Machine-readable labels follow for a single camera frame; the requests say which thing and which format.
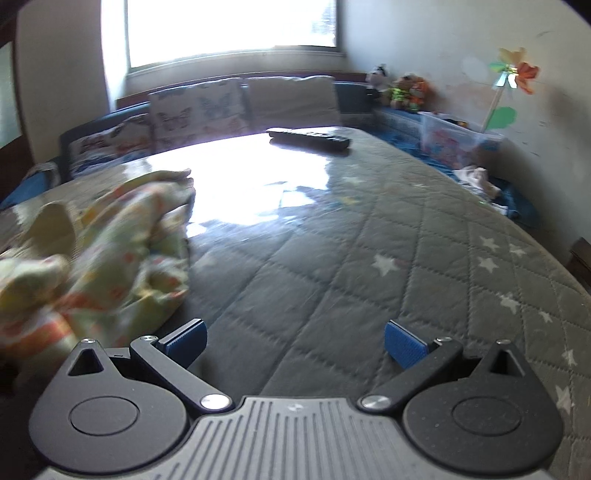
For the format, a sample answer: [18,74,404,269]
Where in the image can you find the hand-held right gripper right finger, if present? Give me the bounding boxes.
[359,320,528,411]

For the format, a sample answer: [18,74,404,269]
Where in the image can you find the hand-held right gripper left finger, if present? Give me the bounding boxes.
[67,318,233,415]

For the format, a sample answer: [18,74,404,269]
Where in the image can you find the printed yellow-green pants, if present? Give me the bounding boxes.
[0,169,197,393]

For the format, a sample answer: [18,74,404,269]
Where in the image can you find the grey quilted star table cover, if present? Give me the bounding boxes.
[0,126,591,480]

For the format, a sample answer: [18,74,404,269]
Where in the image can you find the pink and white garment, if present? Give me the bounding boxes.
[452,166,502,200]

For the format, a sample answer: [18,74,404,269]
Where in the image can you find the blue sofa blanket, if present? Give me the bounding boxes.
[374,124,541,232]

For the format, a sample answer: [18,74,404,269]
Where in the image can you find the dark wooden chair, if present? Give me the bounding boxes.
[569,236,591,296]

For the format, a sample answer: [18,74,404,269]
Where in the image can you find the small butterfly print pillow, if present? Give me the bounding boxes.
[69,115,156,179]

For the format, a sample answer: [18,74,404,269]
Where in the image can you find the clear plastic storage box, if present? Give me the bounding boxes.
[419,112,506,169]

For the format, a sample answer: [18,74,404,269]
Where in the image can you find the blue grey cloth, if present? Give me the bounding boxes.
[25,161,62,191]

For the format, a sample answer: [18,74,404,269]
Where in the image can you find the large butterfly print pillow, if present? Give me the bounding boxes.
[148,78,245,153]

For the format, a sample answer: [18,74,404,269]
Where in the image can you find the black remote control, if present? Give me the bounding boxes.
[267,127,352,152]

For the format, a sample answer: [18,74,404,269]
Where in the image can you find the brown plush toy green vest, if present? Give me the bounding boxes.
[390,74,419,112]

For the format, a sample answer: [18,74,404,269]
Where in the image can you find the blue sofa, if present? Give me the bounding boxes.
[0,71,541,232]

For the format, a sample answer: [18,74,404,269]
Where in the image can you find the orange plush toy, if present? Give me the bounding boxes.
[409,76,433,112]

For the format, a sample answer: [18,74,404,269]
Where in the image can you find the plain white pillow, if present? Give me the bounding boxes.
[242,75,342,134]

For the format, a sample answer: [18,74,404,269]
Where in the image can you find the colourful paper pinwheel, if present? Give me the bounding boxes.
[480,46,541,132]

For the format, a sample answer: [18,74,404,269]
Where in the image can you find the window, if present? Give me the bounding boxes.
[124,0,341,70]

